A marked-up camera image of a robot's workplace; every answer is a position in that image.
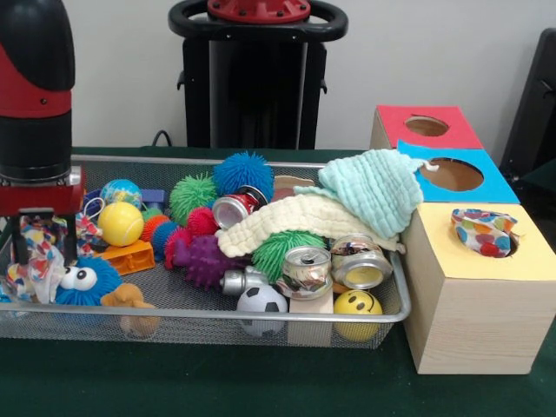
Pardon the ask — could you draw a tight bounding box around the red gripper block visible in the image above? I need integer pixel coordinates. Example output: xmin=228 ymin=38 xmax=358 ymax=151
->
xmin=0 ymin=167 xmax=87 ymax=268

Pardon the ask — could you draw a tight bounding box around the confetti print cloth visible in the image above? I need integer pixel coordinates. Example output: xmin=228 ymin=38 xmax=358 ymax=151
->
xmin=6 ymin=210 xmax=103 ymax=304

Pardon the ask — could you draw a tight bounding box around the blue spiky puffer ball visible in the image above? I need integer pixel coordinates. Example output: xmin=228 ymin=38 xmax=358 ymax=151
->
xmin=54 ymin=255 xmax=125 ymax=308
xmin=212 ymin=150 xmax=275 ymax=203

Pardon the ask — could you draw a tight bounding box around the mint green waffle cloth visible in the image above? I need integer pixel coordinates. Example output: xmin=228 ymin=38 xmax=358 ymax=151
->
xmin=319 ymin=148 xmax=426 ymax=239

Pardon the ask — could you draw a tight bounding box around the polka dot cloth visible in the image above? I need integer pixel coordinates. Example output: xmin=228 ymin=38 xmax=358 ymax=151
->
xmin=450 ymin=208 xmax=520 ymax=258

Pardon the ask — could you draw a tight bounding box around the shallow mesh bin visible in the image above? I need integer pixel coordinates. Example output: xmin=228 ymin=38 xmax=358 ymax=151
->
xmin=0 ymin=154 xmax=413 ymax=351

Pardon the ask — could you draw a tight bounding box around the wooden box with three holes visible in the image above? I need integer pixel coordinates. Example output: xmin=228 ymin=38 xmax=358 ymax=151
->
xmin=367 ymin=103 xmax=556 ymax=375

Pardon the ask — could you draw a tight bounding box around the yellow tennis ball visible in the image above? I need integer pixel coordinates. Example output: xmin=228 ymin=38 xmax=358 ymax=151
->
xmin=96 ymin=202 xmax=145 ymax=248

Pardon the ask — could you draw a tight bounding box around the dark green table cloth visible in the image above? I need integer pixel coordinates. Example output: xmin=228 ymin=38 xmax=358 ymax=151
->
xmin=0 ymin=146 xmax=556 ymax=417

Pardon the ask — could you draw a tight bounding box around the small soccer ball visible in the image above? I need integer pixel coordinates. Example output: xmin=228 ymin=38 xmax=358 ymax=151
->
xmin=235 ymin=284 xmax=290 ymax=338

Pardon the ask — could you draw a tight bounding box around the cream waffle cloth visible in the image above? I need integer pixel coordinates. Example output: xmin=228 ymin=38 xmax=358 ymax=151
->
xmin=216 ymin=186 xmax=405 ymax=267

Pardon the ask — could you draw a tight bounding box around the silver crushed can pull tab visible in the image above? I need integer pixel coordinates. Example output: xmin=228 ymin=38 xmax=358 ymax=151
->
xmin=275 ymin=245 xmax=334 ymax=301

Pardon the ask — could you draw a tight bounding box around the crushed can yellow base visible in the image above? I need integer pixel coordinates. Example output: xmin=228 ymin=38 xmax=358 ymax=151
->
xmin=329 ymin=233 xmax=393 ymax=290

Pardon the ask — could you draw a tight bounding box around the yellow smiley ball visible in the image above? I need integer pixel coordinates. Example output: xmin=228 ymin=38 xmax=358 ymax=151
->
xmin=333 ymin=288 xmax=386 ymax=341

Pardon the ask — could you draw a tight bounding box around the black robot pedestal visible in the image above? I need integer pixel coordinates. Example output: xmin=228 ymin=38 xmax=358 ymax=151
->
xmin=168 ymin=0 xmax=348 ymax=151

